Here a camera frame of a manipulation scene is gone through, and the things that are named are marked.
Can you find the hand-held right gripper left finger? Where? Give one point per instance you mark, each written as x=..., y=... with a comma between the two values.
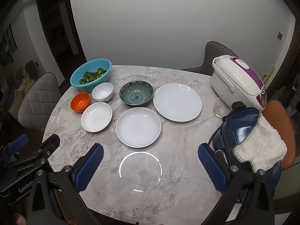
x=90, y=166

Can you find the wall switch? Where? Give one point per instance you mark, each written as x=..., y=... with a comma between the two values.
x=279, y=35

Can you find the dark door frame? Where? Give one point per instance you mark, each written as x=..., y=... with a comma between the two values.
x=73, y=35

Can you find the teal plastic colander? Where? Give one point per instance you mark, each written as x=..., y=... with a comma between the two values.
x=77, y=79

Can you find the dark brown chair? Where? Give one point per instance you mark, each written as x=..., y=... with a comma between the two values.
x=211, y=56

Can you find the white towel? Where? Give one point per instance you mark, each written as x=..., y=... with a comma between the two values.
x=262, y=143

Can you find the green leafy vegetables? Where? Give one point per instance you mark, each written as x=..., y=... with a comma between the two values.
x=91, y=76

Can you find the small deep white plate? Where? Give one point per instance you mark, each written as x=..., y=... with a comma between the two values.
x=96, y=118

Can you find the navy blue electric cooker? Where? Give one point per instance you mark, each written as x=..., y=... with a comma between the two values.
x=234, y=126

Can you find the white purple rice cooker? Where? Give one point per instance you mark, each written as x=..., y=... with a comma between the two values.
x=234, y=79

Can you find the orange bowl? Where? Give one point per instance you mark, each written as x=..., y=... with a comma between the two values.
x=79, y=103

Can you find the large white plate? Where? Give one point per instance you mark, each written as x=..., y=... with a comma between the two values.
x=177, y=103

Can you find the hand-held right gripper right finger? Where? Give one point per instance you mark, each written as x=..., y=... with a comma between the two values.
x=211, y=166

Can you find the orange chair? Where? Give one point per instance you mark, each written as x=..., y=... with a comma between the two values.
x=281, y=112

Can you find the grey quilted chair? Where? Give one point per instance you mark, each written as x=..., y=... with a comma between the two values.
x=37, y=98

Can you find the small white bowl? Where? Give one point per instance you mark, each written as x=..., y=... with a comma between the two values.
x=102, y=93

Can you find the blue floral patterned bowl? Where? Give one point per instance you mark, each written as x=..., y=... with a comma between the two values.
x=136, y=93

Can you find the medium white plate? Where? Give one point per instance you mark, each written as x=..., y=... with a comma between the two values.
x=138, y=129

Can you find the group of framed wall pictures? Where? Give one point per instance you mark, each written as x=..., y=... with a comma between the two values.
x=9, y=44

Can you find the clear glass cup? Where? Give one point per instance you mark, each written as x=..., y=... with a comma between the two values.
x=221, y=107

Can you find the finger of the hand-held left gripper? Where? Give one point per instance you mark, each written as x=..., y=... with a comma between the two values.
x=17, y=143
x=50, y=143

